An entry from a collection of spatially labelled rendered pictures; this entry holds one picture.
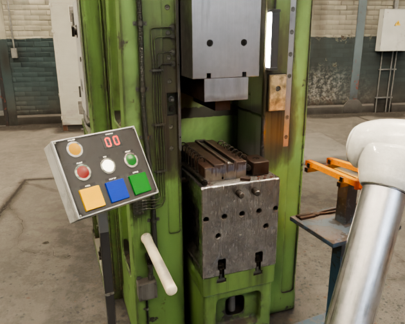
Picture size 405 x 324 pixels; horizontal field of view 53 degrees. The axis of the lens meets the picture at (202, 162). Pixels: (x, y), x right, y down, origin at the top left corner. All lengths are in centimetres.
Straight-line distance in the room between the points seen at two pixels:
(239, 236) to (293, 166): 50
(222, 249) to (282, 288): 67
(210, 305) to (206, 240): 36
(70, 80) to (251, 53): 551
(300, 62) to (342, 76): 651
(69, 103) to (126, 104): 539
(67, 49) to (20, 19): 113
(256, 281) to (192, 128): 86
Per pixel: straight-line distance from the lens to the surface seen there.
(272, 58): 195
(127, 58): 176
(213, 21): 171
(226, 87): 175
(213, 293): 202
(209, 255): 190
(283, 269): 242
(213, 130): 228
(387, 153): 103
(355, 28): 861
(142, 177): 156
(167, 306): 223
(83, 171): 147
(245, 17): 177
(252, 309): 224
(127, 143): 159
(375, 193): 102
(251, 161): 190
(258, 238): 197
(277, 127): 206
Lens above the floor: 154
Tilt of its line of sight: 17 degrees down
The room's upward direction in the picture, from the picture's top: straight up
